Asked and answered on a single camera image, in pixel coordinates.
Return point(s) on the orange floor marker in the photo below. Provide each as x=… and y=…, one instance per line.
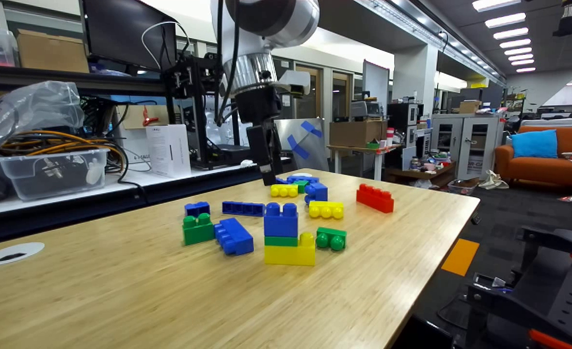
x=461, y=256

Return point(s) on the white round table grommet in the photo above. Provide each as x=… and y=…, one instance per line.
x=13, y=254

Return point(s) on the red four-stud block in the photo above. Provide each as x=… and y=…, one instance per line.
x=375, y=197

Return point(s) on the yellow three-stud block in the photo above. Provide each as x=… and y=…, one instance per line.
x=327, y=209

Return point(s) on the cardboard box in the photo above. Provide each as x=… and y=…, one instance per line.
x=358, y=131
x=54, y=50

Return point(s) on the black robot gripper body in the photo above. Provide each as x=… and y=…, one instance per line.
x=257, y=104

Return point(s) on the black side bench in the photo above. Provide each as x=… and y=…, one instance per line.
x=104, y=199

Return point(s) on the large yellow block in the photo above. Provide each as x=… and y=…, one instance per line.
x=292, y=254

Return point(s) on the blue two-stud block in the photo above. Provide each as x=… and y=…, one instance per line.
x=282, y=221

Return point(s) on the blue cushion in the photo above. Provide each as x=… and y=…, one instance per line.
x=534, y=143

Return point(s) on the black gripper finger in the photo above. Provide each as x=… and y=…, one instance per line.
x=275, y=172
x=261, y=145

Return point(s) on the grey panel with blue tape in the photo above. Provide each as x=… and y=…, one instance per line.
x=306, y=141

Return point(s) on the black 3D printer frame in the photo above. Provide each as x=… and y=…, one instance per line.
x=199, y=97

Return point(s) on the clear plastic tub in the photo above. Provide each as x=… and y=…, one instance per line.
x=54, y=172

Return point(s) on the ceiling light panel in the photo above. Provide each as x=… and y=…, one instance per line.
x=515, y=42
x=496, y=3
x=505, y=19
x=511, y=31

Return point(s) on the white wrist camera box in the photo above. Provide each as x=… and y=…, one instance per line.
x=296, y=81

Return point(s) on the small yellow block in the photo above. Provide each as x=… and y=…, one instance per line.
x=284, y=190

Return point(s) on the green two-stud block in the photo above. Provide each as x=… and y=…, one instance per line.
x=280, y=240
x=331, y=238

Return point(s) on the orange sofa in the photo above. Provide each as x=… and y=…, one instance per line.
x=544, y=170

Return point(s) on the white glass-door cabinet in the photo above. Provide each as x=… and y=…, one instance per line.
x=467, y=145

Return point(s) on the black cabinet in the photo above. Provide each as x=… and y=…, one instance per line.
x=405, y=116

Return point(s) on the large bright blue block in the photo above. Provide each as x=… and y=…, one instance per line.
x=236, y=236

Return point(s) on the clear plastic bag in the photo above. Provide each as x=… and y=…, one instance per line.
x=21, y=112

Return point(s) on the black machine with red parts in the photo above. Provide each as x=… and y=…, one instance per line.
x=544, y=296

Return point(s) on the black monitor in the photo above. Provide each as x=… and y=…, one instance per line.
x=127, y=31

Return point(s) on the long dark blue block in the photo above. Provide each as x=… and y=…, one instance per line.
x=244, y=207

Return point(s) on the white small table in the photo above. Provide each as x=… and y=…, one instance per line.
x=375, y=155

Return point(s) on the small dark blue block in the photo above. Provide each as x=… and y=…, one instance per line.
x=197, y=207

